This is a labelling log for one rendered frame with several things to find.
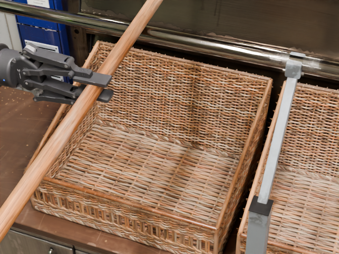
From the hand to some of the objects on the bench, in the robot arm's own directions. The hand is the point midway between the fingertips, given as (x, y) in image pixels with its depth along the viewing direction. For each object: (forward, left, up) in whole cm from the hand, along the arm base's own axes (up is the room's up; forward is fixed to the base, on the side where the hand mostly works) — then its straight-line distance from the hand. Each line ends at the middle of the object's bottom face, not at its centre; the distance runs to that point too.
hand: (94, 85), depth 122 cm
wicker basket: (-3, +34, -61) cm, 70 cm away
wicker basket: (+55, +33, -61) cm, 89 cm away
